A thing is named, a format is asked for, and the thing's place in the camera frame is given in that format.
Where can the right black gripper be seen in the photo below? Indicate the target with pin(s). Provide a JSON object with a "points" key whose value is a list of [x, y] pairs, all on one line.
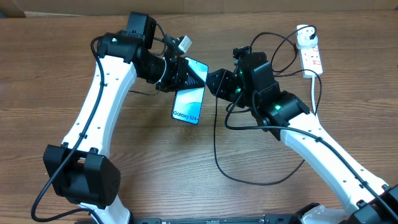
{"points": [[221, 80]]}

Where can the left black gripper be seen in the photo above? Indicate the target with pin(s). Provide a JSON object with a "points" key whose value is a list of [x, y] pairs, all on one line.
{"points": [[188, 71]]}

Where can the Galaxy smartphone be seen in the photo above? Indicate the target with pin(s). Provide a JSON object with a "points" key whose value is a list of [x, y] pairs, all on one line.
{"points": [[187, 103]]}

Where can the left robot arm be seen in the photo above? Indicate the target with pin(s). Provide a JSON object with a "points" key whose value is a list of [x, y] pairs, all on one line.
{"points": [[79, 169]]}

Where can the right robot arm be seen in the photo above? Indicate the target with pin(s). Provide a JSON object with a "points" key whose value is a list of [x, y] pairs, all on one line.
{"points": [[365, 198]]}

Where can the white charger adapter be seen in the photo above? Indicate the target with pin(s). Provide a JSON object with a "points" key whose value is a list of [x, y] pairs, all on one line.
{"points": [[306, 38]]}

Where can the white power strip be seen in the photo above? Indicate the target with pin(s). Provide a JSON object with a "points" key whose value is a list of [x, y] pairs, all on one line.
{"points": [[310, 59]]}

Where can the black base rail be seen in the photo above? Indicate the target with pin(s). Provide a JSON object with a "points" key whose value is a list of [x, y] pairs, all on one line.
{"points": [[217, 219]]}

